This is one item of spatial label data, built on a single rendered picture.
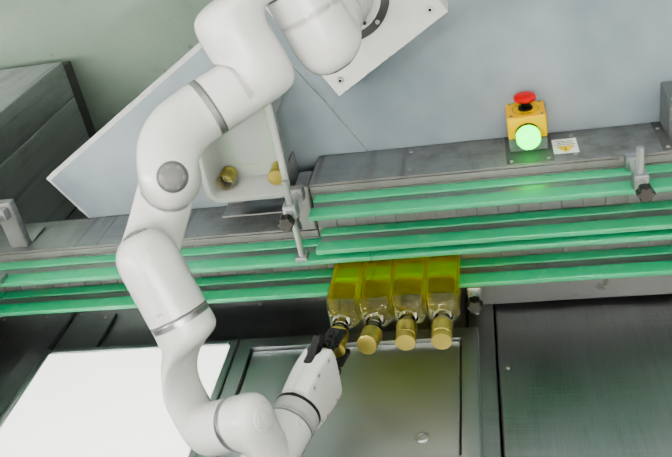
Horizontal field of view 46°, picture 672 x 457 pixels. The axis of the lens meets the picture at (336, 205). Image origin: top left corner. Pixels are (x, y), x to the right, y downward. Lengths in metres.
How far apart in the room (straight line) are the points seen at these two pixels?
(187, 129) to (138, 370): 0.69
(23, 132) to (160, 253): 1.22
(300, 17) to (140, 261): 0.39
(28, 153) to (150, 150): 1.23
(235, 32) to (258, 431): 0.53
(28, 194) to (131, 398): 0.83
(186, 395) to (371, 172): 0.57
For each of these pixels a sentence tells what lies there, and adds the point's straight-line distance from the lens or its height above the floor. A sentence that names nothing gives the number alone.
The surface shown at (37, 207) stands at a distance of 2.26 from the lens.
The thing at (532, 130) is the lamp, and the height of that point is 0.85.
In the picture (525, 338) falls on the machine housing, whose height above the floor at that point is 0.97.
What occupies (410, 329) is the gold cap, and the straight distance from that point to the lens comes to 1.31.
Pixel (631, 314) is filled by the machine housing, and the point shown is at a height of 0.92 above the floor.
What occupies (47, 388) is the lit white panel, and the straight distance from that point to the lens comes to 1.69.
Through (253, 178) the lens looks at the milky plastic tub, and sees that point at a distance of 1.62.
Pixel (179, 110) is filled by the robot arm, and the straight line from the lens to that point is 1.06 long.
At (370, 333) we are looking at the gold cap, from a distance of 1.30.
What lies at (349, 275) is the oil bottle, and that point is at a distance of 1.44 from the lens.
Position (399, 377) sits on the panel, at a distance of 1.44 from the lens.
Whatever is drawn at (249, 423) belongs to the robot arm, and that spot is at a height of 1.43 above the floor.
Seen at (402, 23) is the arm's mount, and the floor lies 0.81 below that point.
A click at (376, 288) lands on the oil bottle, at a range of 1.39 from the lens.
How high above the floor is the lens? 2.16
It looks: 58 degrees down
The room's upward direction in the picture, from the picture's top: 165 degrees counter-clockwise
